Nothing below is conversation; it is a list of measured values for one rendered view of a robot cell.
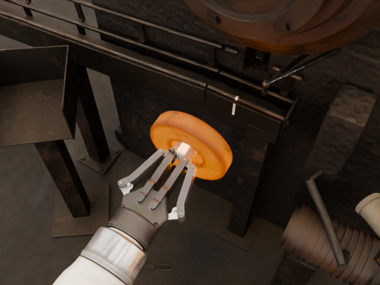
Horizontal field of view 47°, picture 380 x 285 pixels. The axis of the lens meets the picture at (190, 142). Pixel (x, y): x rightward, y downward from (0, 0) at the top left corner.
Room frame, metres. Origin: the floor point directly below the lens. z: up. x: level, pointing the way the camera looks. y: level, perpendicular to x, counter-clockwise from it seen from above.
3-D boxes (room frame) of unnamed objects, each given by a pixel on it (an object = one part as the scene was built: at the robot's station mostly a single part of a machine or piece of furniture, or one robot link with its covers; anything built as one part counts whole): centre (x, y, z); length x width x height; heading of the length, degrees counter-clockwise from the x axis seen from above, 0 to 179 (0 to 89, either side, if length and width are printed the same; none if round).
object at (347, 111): (0.56, -0.33, 0.68); 0.11 x 0.08 x 0.24; 150
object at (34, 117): (0.69, 0.42, 0.36); 0.26 x 0.20 x 0.72; 95
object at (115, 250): (0.23, 0.11, 0.83); 0.09 x 0.06 x 0.09; 60
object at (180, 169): (0.34, 0.03, 0.84); 0.11 x 0.01 x 0.04; 149
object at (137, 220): (0.29, 0.08, 0.84); 0.09 x 0.08 x 0.07; 150
